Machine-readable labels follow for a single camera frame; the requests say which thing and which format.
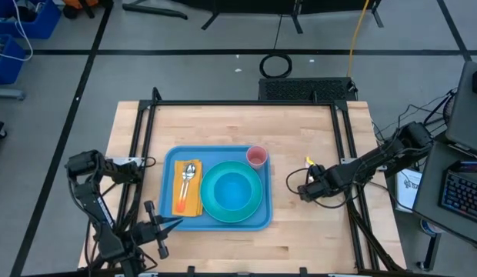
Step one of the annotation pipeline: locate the black coiled cable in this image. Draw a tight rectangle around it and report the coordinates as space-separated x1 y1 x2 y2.
259 13 294 79

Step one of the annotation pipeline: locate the white and blue roll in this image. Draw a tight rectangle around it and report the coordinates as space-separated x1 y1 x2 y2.
419 219 444 236

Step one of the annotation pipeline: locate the blue plastic bowl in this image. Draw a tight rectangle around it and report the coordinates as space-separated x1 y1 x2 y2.
212 172 252 211

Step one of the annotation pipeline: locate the white printed box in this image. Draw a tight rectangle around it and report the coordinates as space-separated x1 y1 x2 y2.
395 168 423 213

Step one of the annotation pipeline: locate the yellow cloth napkin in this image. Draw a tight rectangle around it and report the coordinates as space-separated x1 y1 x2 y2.
172 159 204 218

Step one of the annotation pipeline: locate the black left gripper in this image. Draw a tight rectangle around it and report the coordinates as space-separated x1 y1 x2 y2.
135 199 185 260

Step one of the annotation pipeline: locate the orange-handled metal spoon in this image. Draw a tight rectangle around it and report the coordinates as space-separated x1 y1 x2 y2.
175 162 197 213

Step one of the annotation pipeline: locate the blue plastic tray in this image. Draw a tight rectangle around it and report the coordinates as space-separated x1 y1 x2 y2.
158 145 274 232

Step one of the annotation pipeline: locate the orange and black bag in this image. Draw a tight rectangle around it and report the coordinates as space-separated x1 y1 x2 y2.
62 0 115 19

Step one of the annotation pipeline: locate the yellow hanging cable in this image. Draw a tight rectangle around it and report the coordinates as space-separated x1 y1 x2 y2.
345 0 372 78

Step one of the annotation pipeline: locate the blue storage bin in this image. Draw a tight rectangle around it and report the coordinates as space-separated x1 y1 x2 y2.
0 0 62 39
0 33 27 85

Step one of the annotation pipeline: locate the dark glossy tablet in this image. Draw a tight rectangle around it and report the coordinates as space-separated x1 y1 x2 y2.
449 159 477 174

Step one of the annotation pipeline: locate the teal plastic plate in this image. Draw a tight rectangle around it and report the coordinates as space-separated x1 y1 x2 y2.
199 160 264 224

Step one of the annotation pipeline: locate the pink plastic cup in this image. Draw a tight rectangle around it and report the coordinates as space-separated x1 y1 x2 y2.
245 145 269 171

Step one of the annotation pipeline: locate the grey desk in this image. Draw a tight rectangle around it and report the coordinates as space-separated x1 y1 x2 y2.
445 60 477 158
412 141 477 271

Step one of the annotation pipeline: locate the black aluminium rig frame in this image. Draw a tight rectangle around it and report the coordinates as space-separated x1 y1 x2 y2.
84 86 408 276

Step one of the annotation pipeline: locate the black backlit keyboard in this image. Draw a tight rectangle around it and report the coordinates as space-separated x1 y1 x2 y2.
438 169 477 227

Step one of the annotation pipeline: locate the black partition screen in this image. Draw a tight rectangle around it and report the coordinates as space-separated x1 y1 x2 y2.
122 0 385 35

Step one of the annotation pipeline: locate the black perforated computer case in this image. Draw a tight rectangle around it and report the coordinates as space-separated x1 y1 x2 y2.
258 76 359 102

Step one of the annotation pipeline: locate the grey metal rack foot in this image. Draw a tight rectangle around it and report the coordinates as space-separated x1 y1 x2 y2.
0 87 26 101

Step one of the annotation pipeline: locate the white cable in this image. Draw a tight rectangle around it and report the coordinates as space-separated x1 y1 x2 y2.
0 0 34 62

